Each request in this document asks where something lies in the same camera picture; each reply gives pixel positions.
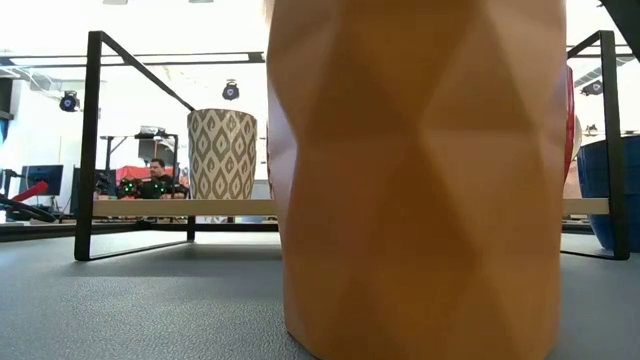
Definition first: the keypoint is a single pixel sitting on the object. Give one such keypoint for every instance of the black device green lights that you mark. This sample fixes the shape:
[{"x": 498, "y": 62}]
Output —
[{"x": 131, "y": 189}]

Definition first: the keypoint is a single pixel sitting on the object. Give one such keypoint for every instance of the blue mug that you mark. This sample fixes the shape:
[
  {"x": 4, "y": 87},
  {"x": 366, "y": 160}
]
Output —
[{"x": 590, "y": 175}]

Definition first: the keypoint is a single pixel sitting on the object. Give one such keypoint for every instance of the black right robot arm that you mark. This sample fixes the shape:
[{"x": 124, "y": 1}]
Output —
[{"x": 630, "y": 15}]

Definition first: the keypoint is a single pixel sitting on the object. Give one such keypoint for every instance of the person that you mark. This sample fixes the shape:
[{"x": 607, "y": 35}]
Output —
[{"x": 159, "y": 167}]

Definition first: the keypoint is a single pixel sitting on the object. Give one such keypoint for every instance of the white mug grey diamond pattern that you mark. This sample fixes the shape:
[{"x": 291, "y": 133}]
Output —
[{"x": 222, "y": 155}]

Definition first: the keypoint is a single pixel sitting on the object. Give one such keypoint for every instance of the black ceiling spotlight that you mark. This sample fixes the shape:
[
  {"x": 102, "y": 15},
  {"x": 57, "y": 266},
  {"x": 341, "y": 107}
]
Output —
[
  {"x": 230, "y": 91},
  {"x": 69, "y": 101},
  {"x": 592, "y": 88}
]

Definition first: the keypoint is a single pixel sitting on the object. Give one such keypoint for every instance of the brown faceted mug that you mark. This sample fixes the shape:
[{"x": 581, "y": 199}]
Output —
[{"x": 425, "y": 200}]

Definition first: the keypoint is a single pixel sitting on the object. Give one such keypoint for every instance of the blue-grey table mat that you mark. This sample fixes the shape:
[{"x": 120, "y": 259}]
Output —
[{"x": 150, "y": 310}]

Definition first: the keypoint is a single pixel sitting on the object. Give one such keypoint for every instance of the background computer monitor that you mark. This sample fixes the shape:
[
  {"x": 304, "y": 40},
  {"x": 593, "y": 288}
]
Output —
[{"x": 42, "y": 179}]

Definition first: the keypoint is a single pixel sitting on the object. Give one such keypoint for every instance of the black aluminium table frame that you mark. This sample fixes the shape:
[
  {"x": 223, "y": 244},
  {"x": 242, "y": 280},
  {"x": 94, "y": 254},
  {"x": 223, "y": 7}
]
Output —
[{"x": 240, "y": 227}]

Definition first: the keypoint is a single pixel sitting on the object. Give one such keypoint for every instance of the wooden shelf rack black frame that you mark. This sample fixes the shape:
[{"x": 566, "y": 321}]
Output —
[{"x": 200, "y": 207}]

